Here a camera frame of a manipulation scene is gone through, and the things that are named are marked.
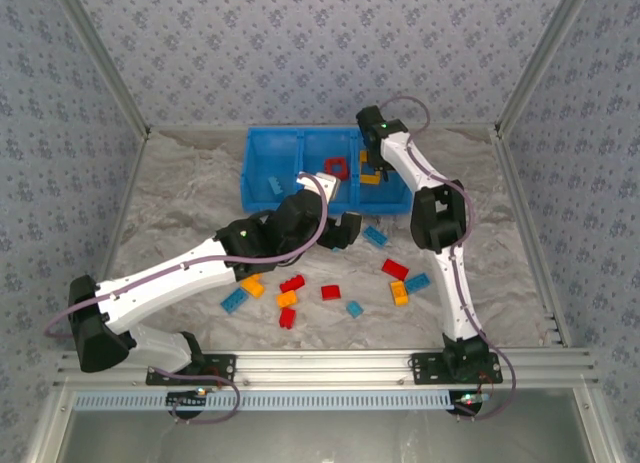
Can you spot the yellow lego window frame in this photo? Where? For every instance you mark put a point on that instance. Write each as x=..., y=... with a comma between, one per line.
x=370, y=179

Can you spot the red lego window frame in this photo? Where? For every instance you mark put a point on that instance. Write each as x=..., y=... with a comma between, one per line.
x=327, y=167

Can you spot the blue three-compartment plastic bin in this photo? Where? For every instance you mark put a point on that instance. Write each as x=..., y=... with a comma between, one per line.
x=270, y=153

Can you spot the long blue studded lego brick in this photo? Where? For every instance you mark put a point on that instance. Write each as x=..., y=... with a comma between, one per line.
x=375, y=236

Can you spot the small blue lego brick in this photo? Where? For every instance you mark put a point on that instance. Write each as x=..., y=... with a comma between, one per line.
x=354, y=309

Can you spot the wide red lego brick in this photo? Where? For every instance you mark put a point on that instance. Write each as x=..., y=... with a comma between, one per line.
x=395, y=269

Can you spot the orange lego brick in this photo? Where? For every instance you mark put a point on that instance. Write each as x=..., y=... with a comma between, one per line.
x=287, y=299
x=399, y=294
x=254, y=288

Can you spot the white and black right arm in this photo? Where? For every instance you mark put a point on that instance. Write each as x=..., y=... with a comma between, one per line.
x=457, y=293

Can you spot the long red lego brick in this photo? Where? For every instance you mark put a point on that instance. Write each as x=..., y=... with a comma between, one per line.
x=292, y=284

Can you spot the red curved-top lego brick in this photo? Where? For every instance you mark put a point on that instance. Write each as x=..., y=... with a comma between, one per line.
x=330, y=293

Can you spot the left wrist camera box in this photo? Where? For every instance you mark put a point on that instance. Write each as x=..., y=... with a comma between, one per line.
x=331, y=185

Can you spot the wide aluminium frame rail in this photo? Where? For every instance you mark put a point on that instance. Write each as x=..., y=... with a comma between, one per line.
x=325, y=368

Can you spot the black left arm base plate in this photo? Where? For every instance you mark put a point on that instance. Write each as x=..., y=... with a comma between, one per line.
x=160, y=378

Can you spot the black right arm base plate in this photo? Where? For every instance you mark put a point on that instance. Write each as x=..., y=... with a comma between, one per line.
x=425, y=370

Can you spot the short aluminium frame post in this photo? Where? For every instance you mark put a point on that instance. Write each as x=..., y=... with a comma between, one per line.
x=597, y=428
x=47, y=428

